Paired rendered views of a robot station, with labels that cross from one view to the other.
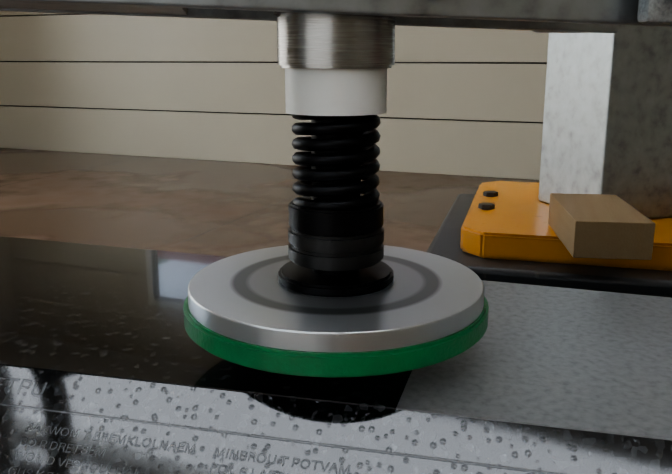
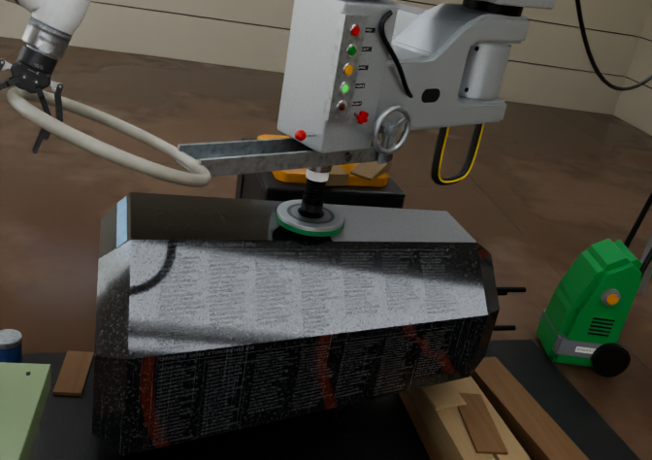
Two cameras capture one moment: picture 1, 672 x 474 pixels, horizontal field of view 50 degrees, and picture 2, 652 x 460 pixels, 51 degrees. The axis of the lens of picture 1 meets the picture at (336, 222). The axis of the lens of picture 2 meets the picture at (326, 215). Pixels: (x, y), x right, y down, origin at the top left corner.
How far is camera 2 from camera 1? 1.73 m
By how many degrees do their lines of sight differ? 35
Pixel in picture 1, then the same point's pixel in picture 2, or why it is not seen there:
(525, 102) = not seen: outside the picture
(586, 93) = not seen: hidden behind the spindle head
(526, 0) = (359, 159)
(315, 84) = (319, 176)
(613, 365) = (363, 227)
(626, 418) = (371, 238)
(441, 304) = (339, 218)
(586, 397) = (362, 235)
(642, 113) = not seen: hidden behind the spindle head
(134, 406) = (277, 246)
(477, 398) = (344, 237)
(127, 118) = not seen: outside the picture
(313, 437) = (317, 247)
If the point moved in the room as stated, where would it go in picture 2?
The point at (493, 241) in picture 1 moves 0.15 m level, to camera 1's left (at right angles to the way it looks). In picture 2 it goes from (290, 177) to (256, 179)
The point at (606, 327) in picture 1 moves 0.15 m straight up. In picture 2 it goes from (356, 216) to (365, 176)
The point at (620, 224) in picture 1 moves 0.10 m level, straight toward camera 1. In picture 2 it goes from (339, 175) to (343, 184)
